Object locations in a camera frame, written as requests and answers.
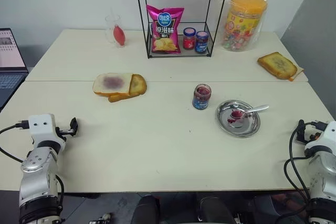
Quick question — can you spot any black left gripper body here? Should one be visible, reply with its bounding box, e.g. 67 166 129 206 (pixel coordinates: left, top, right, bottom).
54 126 72 137

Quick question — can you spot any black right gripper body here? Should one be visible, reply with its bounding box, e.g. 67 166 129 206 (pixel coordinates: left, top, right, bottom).
304 125 323 144

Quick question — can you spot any bread slice with orange crust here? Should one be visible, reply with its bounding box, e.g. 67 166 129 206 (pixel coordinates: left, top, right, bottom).
107 92 132 103

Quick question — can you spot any white bread with purple stain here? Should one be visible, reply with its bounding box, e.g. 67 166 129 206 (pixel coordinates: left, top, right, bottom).
92 72 134 97

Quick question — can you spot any toast slice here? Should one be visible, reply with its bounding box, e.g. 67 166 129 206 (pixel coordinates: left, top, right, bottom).
257 51 299 80

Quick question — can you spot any dark red food piece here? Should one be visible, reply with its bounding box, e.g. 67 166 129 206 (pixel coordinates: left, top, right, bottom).
227 109 244 124

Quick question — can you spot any small toasted bread slice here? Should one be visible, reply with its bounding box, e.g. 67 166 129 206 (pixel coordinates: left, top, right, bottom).
129 73 148 97

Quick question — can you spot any open blue jam jar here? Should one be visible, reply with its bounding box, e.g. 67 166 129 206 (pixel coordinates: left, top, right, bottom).
192 83 212 111

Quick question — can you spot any closed blue jam jar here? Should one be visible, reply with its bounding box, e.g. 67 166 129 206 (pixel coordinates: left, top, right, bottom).
195 30 209 54

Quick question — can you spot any red jam jar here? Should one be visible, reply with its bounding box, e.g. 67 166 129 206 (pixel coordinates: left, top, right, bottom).
183 27 196 50

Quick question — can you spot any metal spoon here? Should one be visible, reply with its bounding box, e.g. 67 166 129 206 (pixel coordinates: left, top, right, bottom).
230 104 270 119

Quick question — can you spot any round metal plate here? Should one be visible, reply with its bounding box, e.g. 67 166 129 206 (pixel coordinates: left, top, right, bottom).
216 99 261 138

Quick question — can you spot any open laptop computer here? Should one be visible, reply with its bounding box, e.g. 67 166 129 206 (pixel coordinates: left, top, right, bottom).
0 27 29 109

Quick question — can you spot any red object in cup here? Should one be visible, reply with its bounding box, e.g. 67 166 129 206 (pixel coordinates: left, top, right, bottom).
112 24 127 47

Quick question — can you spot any clear glass cup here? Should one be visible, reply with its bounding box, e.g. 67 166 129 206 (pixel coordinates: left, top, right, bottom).
104 15 126 48

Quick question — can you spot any dark rounded shape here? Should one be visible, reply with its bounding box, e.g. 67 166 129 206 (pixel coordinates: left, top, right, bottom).
130 194 161 224
195 191 235 224

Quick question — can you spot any candy jar with orange lid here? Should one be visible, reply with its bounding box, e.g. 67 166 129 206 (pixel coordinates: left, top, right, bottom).
222 0 268 51

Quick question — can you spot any pink potato chips bag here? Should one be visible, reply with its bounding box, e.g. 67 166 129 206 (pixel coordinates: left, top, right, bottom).
146 4 185 55

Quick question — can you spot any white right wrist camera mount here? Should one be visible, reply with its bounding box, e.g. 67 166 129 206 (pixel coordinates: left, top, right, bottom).
304 120 336 154

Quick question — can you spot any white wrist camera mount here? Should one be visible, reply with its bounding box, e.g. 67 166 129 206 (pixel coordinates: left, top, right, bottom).
304 120 336 154
28 113 67 148

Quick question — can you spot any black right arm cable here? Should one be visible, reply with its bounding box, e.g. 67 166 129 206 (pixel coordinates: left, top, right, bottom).
285 120 329 224

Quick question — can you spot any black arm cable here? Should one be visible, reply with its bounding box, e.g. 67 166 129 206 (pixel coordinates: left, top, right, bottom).
285 120 329 224
0 120 30 164

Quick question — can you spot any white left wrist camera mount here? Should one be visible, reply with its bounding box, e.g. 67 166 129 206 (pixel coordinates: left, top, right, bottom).
28 113 67 148

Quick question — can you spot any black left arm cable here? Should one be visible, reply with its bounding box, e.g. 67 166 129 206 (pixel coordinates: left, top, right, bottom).
0 120 30 164

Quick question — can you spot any black wire shelf rack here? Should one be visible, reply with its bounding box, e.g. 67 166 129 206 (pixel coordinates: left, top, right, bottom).
133 0 232 59

